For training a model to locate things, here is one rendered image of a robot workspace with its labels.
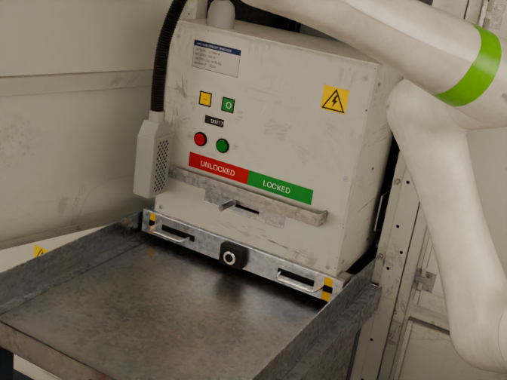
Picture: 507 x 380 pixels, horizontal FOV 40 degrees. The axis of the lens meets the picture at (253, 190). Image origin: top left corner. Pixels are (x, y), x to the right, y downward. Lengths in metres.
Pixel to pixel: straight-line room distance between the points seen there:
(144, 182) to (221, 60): 0.32
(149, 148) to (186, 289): 0.32
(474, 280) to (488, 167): 0.38
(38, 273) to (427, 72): 0.92
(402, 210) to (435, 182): 0.45
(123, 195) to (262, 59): 0.60
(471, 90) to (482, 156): 0.53
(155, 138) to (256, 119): 0.23
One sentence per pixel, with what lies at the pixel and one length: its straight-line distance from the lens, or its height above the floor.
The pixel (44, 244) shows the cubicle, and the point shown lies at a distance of 2.28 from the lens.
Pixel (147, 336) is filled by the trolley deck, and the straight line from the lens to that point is 1.38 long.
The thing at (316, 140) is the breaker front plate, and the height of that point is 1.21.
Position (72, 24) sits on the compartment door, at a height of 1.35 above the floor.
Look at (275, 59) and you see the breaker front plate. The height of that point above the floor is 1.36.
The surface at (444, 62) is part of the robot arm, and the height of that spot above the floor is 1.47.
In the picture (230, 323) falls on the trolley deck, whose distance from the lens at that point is 1.45.
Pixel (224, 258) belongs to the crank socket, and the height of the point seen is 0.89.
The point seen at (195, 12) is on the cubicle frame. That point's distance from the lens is 1.79.
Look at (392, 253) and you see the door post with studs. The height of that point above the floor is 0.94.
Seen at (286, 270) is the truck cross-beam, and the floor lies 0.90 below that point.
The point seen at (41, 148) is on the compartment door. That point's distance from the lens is 1.68.
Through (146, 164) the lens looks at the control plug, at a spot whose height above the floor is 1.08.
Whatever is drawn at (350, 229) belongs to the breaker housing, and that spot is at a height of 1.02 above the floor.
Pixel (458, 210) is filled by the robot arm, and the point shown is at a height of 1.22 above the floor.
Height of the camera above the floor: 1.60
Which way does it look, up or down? 20 degrees down
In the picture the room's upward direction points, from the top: 8 degrees clockwise
